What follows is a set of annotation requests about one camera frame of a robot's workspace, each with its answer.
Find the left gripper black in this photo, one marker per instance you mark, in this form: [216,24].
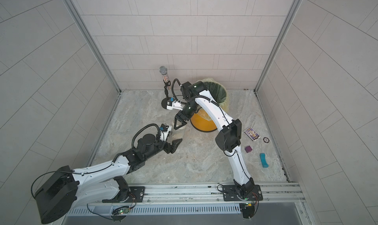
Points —
[173,148]

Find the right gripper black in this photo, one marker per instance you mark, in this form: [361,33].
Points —
[180,115]

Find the clear oatmeal jar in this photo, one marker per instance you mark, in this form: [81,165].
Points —
[179,133]

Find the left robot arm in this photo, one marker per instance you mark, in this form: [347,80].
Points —
[68,188]

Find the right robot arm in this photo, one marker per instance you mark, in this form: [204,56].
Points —
[196,96]

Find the orange trash bin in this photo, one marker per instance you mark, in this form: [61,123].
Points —
[202,121]

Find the microphone on black stand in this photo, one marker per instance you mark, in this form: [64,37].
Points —
[167,84]

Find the purple patterned card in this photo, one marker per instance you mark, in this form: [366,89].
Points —
[252,134]

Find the small purple cube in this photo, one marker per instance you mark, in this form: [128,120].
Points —
[248,149]

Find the left circuit board module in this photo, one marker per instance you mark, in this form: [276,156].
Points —
[118,214]

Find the circuit board module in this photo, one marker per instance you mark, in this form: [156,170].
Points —
[118,214]
[248,210]

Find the teal curved block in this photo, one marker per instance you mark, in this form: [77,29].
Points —
[263,160]

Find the right circuit board module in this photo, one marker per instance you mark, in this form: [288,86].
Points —
[248,210]

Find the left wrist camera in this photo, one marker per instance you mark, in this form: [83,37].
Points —
[165,132]

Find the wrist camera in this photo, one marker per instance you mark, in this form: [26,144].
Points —
[165,132]
[172,104]

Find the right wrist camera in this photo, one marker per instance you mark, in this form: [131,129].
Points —
[172,104]

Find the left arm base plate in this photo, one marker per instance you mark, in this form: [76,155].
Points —
[134,194]

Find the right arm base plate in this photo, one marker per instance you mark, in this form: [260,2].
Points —
[238,193]

